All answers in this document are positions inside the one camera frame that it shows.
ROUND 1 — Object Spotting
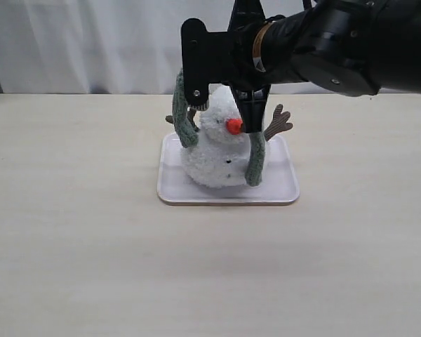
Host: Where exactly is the white plush snowman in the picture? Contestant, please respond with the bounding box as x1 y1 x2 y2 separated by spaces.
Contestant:
164 86 294 191

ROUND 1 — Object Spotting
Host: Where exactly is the green fuzzy scarf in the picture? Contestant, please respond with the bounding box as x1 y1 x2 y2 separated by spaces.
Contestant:
171 70 266 187

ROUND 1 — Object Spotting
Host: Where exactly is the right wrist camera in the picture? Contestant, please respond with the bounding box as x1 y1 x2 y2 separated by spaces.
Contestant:
180 18 210 111

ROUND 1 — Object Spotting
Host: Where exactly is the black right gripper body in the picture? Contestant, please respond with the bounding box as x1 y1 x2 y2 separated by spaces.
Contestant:
205 1 270 92

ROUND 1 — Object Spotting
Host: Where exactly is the white rectangular tray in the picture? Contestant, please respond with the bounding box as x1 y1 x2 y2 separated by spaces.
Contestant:
156 133 300 206

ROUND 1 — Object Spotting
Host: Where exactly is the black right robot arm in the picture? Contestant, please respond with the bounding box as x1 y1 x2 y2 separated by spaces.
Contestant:
210 1 421 97

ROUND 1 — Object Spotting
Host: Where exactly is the white backdrop curtain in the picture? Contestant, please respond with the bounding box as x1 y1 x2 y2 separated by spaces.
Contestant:
0 0 421 95

